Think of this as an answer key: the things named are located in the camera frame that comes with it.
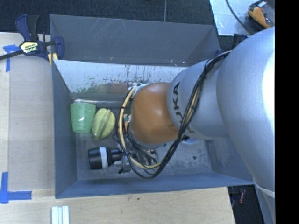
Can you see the black cylinder with white band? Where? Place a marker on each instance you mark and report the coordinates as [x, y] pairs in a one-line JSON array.
[[96, 158]]

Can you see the yellow-green toy fruit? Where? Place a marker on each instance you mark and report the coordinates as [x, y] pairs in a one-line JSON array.
[[103, 124]]

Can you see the green cup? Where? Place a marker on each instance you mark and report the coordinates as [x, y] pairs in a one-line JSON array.
[[82, 118]]

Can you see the grey metal bin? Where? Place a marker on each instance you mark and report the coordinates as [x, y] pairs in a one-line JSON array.
[[130, 43]]

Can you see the pale wood board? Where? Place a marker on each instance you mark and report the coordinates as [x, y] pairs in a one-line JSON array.
[[30, 125]]

